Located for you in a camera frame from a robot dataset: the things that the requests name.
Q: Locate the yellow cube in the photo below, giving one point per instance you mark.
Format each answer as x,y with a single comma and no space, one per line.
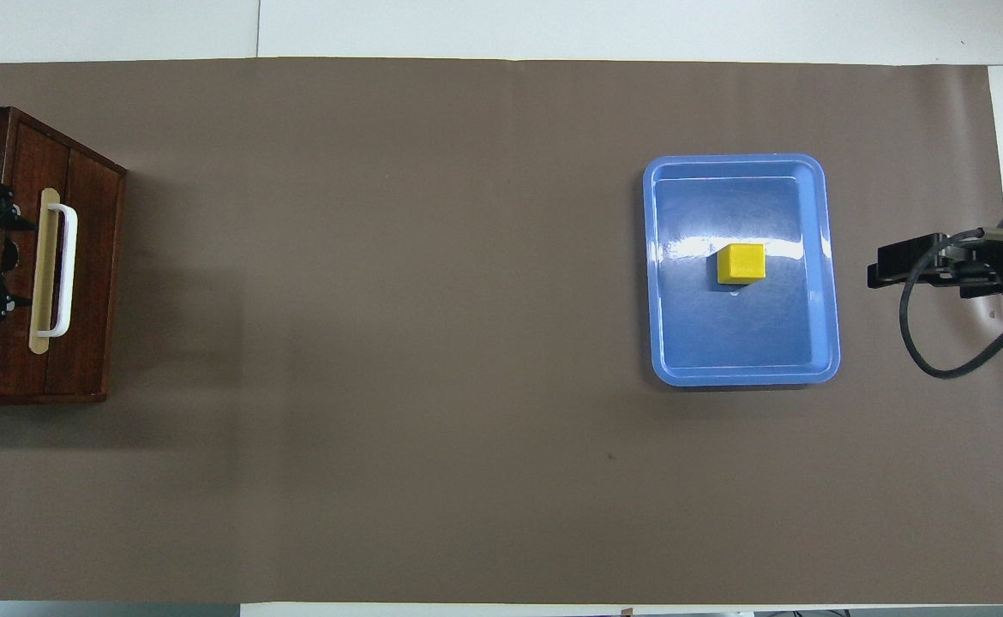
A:
741,263

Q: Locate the blue plastic tray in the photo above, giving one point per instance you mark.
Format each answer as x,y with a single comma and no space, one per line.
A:
741,334

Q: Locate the brown paper table mat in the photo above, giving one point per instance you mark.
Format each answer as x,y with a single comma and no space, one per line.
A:
467,343

